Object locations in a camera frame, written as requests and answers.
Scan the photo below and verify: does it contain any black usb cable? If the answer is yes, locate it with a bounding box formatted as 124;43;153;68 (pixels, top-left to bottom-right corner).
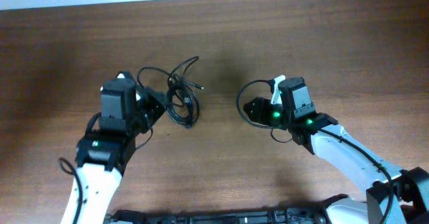
136;55;204;129

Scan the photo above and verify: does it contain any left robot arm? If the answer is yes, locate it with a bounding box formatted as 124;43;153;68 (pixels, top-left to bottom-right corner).
58;71;166;223

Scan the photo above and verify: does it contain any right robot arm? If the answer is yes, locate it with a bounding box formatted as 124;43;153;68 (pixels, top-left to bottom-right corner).
236;75;428;223

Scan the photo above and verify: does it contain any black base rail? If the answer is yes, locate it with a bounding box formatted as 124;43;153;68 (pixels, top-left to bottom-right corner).
103;203;330;224

